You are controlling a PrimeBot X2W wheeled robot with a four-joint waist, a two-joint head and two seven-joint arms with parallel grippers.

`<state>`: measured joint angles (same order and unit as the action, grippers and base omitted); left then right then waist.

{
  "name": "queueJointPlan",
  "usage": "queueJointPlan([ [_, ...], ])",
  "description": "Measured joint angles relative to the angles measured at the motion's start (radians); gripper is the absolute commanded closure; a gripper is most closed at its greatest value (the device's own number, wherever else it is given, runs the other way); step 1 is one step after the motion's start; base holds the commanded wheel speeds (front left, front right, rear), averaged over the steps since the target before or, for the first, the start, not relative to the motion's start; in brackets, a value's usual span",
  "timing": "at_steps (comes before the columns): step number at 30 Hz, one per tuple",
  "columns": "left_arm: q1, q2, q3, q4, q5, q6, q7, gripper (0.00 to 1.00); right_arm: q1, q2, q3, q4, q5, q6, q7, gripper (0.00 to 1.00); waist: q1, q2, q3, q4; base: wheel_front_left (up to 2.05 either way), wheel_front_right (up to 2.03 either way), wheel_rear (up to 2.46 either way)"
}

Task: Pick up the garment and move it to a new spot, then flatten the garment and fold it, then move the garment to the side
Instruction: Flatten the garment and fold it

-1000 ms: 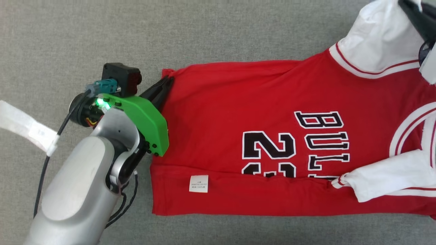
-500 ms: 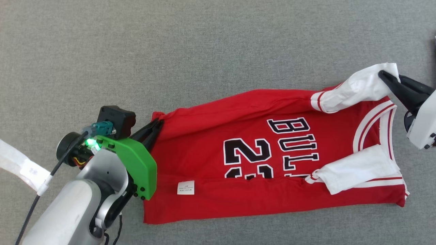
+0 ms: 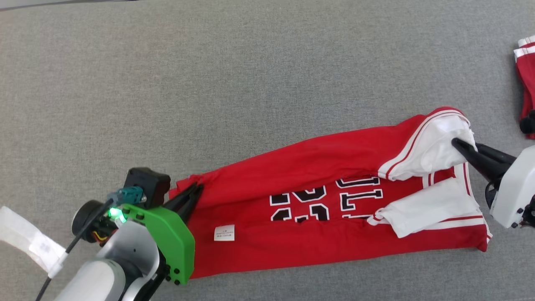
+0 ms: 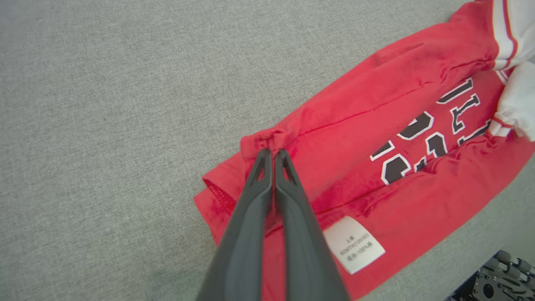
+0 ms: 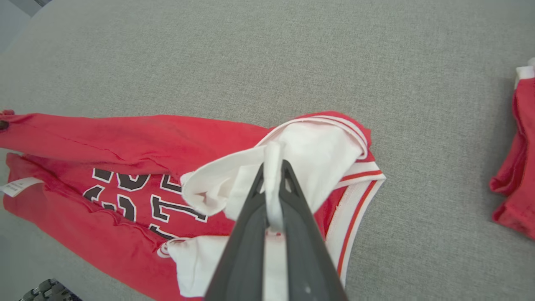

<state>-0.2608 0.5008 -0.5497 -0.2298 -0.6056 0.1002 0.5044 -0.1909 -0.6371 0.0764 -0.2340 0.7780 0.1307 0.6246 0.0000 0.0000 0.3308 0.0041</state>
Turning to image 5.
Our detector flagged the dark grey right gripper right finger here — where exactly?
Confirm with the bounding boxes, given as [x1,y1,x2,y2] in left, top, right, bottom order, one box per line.
[280,160,348,301]

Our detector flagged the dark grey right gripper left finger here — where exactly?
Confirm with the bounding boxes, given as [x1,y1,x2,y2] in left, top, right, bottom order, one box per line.
[204,161,268,301]

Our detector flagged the red number 23 jersey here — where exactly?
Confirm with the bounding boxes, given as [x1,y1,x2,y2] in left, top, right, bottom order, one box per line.
[0,110,386,301]

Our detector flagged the red shorts with white trim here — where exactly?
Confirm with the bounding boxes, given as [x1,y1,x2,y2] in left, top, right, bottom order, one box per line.
[489,59,535,241]

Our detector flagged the black ribbed cable chain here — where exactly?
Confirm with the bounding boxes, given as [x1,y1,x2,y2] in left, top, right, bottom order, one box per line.
[18,278,82,301]

